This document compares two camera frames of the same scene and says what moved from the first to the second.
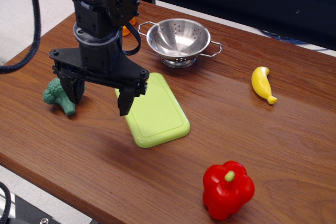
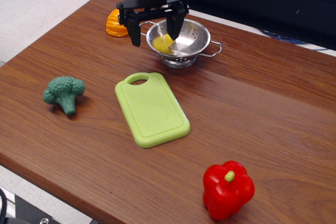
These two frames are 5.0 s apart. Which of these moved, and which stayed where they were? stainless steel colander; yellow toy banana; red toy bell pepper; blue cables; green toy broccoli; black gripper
Moved: black gripper; yellow toy banana
Stayed: blue cables; red toy bell pepper; green toy broccoli; stainless steel colander
